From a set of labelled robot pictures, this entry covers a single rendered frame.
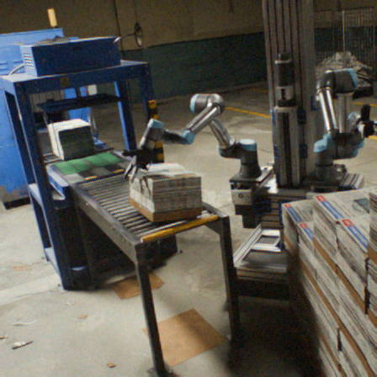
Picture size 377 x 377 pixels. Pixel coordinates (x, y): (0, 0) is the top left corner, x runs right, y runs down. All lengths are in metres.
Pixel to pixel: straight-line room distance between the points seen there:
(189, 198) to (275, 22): 1.22
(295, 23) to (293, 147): 0.74
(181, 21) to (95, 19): 1.96
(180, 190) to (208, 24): 10.01
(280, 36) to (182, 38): 9.06
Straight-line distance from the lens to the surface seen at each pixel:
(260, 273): 3.39
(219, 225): 2.79
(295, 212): 2.64
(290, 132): 3.23
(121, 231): 2.76
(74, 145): 4.53
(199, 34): 12.41
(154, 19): 11.97
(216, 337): 3.17
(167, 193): 2.67
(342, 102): 3.07
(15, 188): 6.15
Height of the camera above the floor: 1.83
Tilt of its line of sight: 20 degrees down
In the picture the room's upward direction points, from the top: 6 degrees counter-clockwise
